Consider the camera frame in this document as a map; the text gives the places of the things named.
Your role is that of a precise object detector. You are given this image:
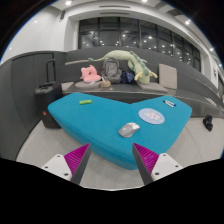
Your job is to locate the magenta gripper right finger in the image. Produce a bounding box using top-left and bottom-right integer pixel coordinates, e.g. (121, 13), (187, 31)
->
(132, 143), (159, 185)

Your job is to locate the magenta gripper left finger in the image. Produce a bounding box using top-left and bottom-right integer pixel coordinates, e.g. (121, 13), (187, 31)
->
(64, 144), (91, 185)

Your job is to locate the grey white computer mouse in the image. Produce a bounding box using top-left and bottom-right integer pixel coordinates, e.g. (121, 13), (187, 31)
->
(118, 122), (140, 138)

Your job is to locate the round light-blue mouse pad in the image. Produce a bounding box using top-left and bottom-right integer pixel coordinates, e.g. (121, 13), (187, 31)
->
(138, 108), (165, 125)

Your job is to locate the blue upholstered table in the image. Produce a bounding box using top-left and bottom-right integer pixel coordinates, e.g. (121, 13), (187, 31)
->
(48, 93), (192, 170)

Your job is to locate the green highlighter marker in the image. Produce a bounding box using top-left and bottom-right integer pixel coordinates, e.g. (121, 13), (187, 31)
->
(79, 100), (92, 105)

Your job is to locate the blue white marker pen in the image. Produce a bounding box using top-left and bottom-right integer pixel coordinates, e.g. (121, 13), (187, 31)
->
(163, 100), (176, 108)

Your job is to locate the black object on floor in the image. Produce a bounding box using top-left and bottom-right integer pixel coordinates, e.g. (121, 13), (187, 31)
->
(203, 115), (213, 131)

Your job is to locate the black rolling suitcase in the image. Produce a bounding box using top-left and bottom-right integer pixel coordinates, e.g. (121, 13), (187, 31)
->
(34, 59), (64, 130)

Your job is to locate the grey round seat pad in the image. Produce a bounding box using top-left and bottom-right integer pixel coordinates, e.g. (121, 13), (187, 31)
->
(75, 81), (100, 90)

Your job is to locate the dark blue bag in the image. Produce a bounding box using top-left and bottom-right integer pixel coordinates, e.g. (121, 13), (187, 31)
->
(120, 71), (134, 84)

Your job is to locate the beige seat cushion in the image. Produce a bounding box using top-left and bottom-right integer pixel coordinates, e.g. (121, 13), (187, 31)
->
(159, 64), (177, 89)

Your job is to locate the pink plush toy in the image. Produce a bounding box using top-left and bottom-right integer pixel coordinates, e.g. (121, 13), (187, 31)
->
(81, 65), (101, 82)

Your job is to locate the grey backpack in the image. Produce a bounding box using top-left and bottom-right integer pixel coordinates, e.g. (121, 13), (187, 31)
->
(101, 58), (122, 83)

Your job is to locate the green dragon plush toy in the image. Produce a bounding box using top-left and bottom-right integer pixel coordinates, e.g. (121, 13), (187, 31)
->
(99, 50), (157, 84)

